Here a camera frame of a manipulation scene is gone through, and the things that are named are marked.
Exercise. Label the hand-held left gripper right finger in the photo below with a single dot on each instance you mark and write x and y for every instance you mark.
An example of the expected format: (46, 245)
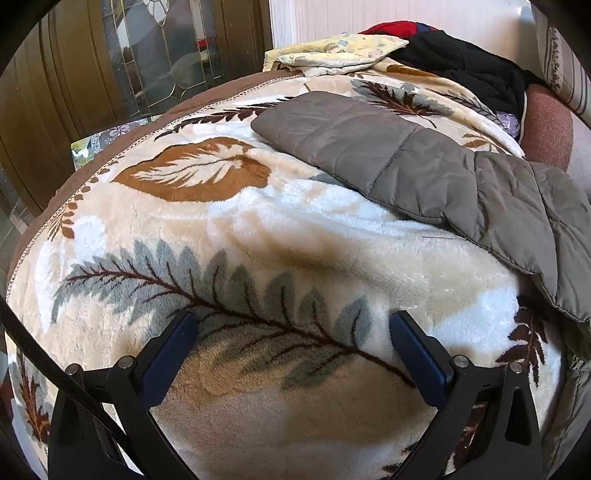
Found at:
(415, 355)

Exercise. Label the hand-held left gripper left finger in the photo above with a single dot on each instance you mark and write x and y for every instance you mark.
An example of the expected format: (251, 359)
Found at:
(168, 355)

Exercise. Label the grey quilted jacket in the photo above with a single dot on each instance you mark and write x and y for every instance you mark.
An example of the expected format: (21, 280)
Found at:
(415, 166)

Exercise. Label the leaf print fleece blanket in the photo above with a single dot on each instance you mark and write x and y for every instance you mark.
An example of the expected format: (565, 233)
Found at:
(277, 230)

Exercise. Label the small purple cloth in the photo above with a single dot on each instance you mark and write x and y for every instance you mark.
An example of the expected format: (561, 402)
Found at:
(510, 124)

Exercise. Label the pink sofa seat cushion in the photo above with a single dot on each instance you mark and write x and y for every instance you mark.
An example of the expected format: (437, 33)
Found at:
(549, 124)

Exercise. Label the black garment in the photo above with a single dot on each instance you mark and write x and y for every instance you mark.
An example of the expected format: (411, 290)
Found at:
(461, 64)

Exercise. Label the wooden stained glass door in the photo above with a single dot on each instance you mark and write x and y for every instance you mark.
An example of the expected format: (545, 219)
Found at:
(161, 55)

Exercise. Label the pale yellow patterned cloth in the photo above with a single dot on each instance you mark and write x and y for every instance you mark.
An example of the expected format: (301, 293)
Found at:
(332, 50)

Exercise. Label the striped floral sofa back cushion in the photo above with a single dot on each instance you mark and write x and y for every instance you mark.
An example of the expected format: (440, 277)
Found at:
(565, 64)

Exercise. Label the red garment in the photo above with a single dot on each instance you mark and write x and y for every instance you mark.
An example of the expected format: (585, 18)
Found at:
(397, 28)

